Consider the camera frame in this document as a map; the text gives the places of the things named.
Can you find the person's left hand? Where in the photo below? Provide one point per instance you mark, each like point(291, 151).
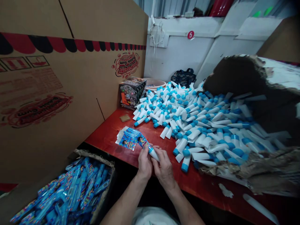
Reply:
point(144, 162)

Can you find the person's right hand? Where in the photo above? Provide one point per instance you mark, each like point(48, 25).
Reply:
point(167, 170)

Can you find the stack of printed blue sleeves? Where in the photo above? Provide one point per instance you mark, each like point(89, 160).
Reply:
point(126, 138)

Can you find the open cardboard box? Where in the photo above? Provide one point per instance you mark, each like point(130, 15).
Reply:
point(105, 168)

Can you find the person's body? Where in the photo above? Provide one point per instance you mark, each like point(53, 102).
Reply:
point(152, 216)

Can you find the pile of white blue-capped tubes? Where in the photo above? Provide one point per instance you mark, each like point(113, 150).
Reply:
point(199, 122)

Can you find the white paper scrap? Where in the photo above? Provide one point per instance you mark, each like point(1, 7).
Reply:
point(225, 190)

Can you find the black toy display box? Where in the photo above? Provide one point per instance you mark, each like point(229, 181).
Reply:
point(131, 95)

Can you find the pink plastic basin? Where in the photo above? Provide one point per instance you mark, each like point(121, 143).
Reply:
point(155, 84)

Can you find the pile of blue sleeved tubes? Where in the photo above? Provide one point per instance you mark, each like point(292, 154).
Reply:
point(68, 192)

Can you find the dark patterned bag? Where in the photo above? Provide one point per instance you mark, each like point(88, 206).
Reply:
point(184, 76)

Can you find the lone white capless tube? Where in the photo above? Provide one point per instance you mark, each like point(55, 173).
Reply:
point(260, 208)

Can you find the torn brown cardboard box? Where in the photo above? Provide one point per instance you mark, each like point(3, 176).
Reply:
point(253, 93)

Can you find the large printed cardboard carton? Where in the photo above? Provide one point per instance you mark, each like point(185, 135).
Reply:
point(58, 82)

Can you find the red round sticker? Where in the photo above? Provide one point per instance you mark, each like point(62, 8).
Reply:
point(191, 34)

